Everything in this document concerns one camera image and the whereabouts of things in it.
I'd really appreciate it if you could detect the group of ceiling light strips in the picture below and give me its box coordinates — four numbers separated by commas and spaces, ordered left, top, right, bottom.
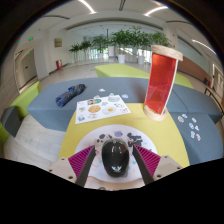
78, 0, 218, 56

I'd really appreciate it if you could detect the folded dark blue umbrella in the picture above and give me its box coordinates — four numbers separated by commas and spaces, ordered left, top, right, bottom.
55, 83, 87, 108

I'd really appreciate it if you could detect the dark grey upholstered bench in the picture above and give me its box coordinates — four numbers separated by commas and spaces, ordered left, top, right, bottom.
0, 105, 22, 138

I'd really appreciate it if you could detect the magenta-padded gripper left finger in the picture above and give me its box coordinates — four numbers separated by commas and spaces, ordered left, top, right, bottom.
48, 143, 98, 188

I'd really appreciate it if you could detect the long grey upholstered bench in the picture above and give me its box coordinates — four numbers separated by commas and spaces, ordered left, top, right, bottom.
27, 77, 152, 133

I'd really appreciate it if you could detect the black computer mouse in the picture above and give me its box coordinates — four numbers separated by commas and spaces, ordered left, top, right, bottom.
101, 138, 130, 178

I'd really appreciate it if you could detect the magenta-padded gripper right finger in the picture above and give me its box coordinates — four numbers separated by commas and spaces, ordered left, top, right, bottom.
131, 143, 184, 186

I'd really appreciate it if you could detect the lime green upholstered bench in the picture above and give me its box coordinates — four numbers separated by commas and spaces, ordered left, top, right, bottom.
94, 63, 194, 90
0, 80, 42, 144

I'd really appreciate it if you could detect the grey door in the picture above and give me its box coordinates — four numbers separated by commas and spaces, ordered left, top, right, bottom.
21, 49, 37, 84

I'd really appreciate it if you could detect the row of potted plants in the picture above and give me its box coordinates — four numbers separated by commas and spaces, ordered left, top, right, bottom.
68, 26, 173, 65

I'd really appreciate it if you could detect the white printed sticker sheet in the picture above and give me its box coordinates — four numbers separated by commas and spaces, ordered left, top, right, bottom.
74, 95, 132, 125

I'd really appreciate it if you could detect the pale grey round sticker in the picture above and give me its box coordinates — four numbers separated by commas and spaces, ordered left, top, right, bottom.
107, 95, 121, 103

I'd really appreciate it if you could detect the group of small stickers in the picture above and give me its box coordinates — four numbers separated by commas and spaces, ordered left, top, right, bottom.
177, 113, 202, 142

